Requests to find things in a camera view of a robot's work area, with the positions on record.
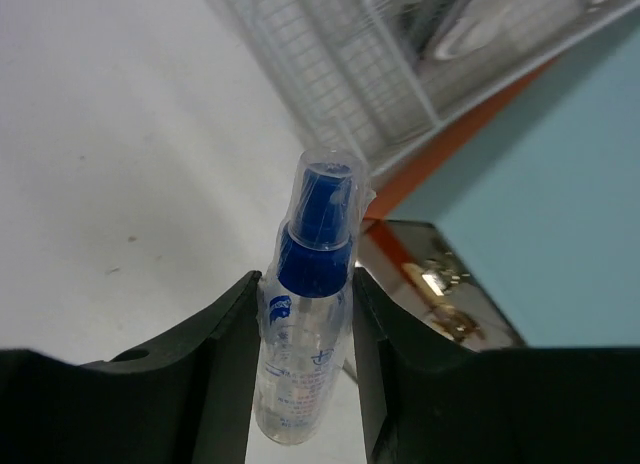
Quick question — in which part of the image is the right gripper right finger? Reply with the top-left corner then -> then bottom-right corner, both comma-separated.
353,268 -> 639,463

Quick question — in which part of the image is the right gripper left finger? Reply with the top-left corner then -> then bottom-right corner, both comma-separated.
1,271 -> 260,463

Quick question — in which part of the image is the clear blue-cap spray bottle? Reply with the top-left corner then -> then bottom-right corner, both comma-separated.
254,148 -> 373,446

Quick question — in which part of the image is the teal orange drawer box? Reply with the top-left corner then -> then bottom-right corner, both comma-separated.
358,15 -> 639,351

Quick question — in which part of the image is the white wire mesh organizer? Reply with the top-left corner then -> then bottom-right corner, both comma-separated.
206,0 -> 639,177

